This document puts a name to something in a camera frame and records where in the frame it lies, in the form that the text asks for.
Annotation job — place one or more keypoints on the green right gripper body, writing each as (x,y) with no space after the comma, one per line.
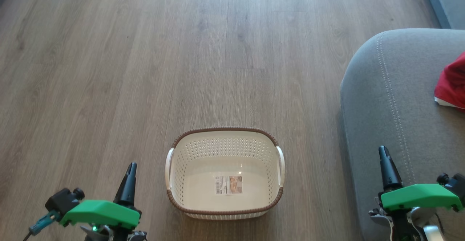
(421,196)

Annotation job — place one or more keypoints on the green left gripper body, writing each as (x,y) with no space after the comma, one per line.
(101,212)

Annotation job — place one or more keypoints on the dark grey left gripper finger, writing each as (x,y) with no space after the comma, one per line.
(127,186)

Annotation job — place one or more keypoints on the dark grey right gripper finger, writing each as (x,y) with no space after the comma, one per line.
(388,170)

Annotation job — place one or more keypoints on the red garment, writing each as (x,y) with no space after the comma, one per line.
(454,85)

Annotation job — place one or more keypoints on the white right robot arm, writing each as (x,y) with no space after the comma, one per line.
(414,226)

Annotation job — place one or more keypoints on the grey fabric sofa with stitching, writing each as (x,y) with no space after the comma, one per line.
(399,106)

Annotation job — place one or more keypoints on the white product label sticker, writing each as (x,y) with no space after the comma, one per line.
(229,184)

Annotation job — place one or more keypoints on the white laundry basket brown rim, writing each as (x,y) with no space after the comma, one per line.
(225,139)

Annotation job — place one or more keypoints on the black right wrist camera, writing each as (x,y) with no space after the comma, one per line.
(454,184)

